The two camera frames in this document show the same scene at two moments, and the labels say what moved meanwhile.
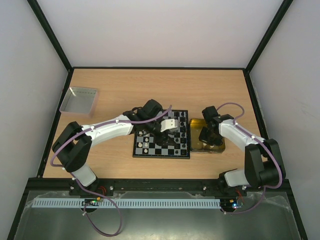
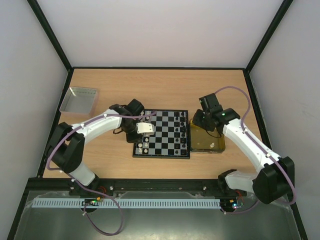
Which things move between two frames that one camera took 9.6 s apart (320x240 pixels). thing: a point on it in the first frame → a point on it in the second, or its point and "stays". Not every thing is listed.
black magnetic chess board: x=145 y=146 stays
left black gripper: x=161 y=140 → x=134 y=139
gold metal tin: x=196 y=126 stays
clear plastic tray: x=80 y=101 stays
